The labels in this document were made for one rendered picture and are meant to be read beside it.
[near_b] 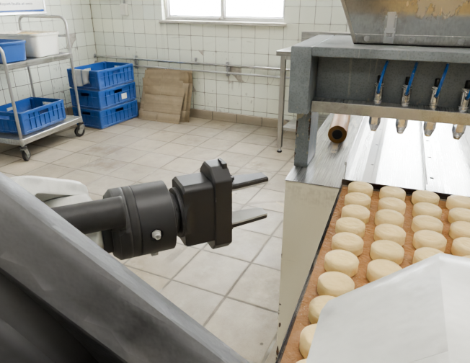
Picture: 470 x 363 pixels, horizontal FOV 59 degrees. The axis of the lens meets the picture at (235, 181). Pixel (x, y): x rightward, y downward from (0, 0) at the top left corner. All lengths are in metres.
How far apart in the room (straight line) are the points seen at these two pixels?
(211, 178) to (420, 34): 0.69
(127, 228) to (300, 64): 0.66
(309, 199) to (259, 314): 0.92
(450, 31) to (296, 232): 0.61
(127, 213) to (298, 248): 0.78
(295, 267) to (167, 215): 0.79
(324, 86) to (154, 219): 0.72
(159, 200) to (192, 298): 1.55
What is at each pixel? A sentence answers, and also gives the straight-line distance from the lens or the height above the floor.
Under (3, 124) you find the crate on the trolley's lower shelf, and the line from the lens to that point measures 4.18.
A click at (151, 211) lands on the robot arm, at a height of 1.06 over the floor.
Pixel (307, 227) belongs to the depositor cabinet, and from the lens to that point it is 1.17.
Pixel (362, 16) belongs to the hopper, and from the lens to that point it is 1.06.
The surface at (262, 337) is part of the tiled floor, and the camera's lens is 1.84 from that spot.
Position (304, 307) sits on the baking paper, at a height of 0.90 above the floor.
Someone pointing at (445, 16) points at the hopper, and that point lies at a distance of 1.06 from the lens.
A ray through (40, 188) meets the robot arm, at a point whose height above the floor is 1.10.
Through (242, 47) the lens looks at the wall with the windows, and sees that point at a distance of 4.53.
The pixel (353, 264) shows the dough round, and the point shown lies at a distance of 0.65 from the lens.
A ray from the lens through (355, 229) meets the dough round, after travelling 0.74.
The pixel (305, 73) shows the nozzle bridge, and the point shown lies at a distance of 1.03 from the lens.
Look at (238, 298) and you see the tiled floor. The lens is 2.02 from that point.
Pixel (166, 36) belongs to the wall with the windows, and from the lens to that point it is 4.97.
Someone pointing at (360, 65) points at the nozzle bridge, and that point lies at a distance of 1.10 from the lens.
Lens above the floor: 1.28
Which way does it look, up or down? 24 degrees down
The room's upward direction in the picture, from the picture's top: straight up
